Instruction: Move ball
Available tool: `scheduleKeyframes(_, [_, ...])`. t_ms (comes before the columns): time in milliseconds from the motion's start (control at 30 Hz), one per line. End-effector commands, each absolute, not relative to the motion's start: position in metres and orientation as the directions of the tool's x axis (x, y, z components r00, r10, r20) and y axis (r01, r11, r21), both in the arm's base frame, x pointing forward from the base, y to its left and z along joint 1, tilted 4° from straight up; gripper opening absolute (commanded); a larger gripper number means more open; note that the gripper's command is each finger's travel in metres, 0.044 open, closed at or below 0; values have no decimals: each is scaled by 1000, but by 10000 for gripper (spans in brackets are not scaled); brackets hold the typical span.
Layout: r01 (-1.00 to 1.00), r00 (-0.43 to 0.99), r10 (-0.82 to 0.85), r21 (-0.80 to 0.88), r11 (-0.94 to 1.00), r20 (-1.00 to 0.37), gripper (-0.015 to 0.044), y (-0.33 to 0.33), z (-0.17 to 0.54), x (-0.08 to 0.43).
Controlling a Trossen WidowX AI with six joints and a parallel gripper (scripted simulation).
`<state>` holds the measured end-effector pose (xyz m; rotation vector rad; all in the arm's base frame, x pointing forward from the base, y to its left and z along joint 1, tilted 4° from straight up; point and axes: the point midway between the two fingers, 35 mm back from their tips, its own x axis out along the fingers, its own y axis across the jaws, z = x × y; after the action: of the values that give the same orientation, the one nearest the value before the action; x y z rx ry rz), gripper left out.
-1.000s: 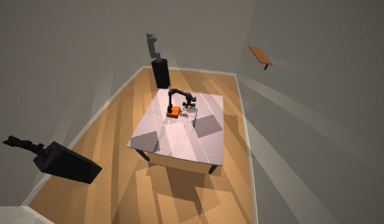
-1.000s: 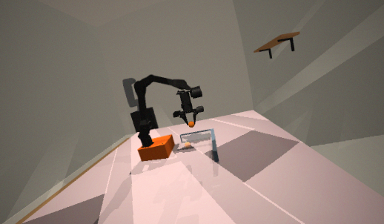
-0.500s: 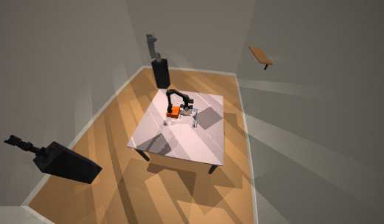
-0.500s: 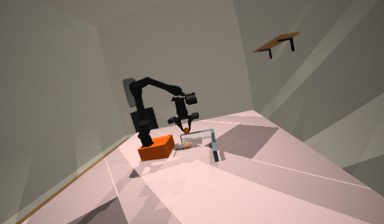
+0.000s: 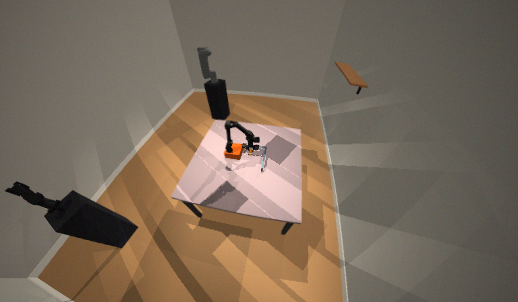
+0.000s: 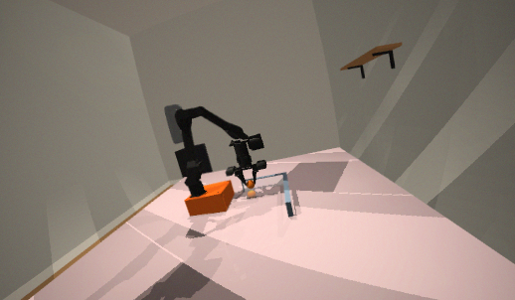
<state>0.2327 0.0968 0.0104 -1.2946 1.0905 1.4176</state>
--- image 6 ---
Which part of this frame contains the clear low l-shaped wall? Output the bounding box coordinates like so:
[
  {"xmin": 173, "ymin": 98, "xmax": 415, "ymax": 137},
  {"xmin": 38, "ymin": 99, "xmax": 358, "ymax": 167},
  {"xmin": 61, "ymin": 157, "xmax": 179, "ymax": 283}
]
[{"xmin": 242, "ymin": 175, "xmax": 284, "ymax": 192}]

